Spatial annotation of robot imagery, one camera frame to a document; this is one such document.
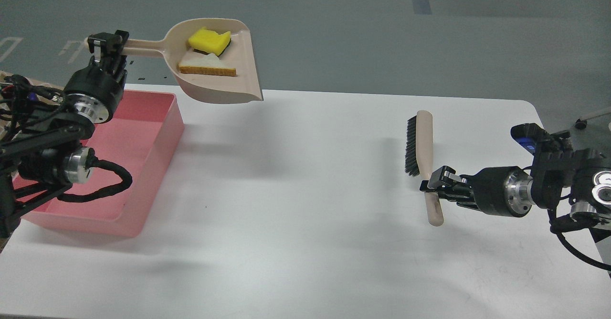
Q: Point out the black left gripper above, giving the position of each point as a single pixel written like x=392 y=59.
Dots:
x=96 y=90

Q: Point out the black caster wheel leg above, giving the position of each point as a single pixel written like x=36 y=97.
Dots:
x=583 y=121

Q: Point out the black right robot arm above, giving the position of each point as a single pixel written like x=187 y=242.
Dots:
x=572 y=186

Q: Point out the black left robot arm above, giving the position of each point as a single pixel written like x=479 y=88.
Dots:
x=42 y=151

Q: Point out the white bread slice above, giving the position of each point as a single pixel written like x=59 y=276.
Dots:
x=210 y=64

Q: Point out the yellow sponge piece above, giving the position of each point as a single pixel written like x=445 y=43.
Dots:
x=209 y=41

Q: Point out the pink plastic bin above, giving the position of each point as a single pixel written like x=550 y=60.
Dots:
x=142 y=137

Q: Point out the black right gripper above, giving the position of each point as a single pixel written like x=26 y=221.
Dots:
x=503 y=191

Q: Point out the beige hand brush black bristles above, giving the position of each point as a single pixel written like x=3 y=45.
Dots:
x=419 y=160

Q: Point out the beige plastic dustpan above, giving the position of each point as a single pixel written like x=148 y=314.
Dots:
x=207 y=88

